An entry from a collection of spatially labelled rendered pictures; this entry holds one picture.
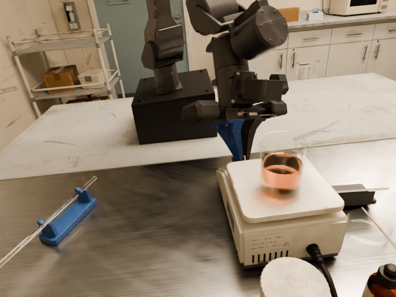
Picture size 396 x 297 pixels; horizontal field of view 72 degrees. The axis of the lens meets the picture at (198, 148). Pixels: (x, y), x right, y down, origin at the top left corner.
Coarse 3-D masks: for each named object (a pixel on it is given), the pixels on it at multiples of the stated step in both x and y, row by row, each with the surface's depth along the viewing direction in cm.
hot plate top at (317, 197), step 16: (256, 160) 40; (240, 176) 37; (256, 176) 37; (304, 176) 36; (320, 176) 36; (240, 192) 34; (256, 192) 34; (304, 192) 33; (320, 192) 33; (240, 208) 32; (256, 208) 32; (272, 208) 31; (288, 208) 31; (304, 208) 31; (320, 208) 31; (336, 208) 31
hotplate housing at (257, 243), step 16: (224, 176) 41; (224, 192) 42; (240, 224) 33; (256, 224) 32; (272, 224) 32; (288, 224) 31; (304, 224) 32; (320, 224) 32; (336, 224) 32; (240, 240) 32; (256, 240) 31; (272, 240) 32; (288, 240) 32; (304, 240) 32; (320, 240) 33; (336, 240) 33; (240, 256) 33; (256, 256) 33; (272, 256) 33; (288, 256) 34; (304, 256) 34; (320, 256) 31
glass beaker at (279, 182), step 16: (288, 128) 32; (272, 144) 33; (288, 144) 33; (304, 144) 31; (272, 160) 29; (288, 160) 29; (304, 160) 30; (272, 176) 30; (288, 176) 30; (272, 192) 31; (288, 192) 31
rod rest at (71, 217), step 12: (84, 192) 46; (72, 204) 47; (84, 204) 47; (60, 216) 45; (72, 216) 45; (48, 228) 40; (60, 228) 42; (72, 228) 43; (48, 240) 41; (60, 240) 41
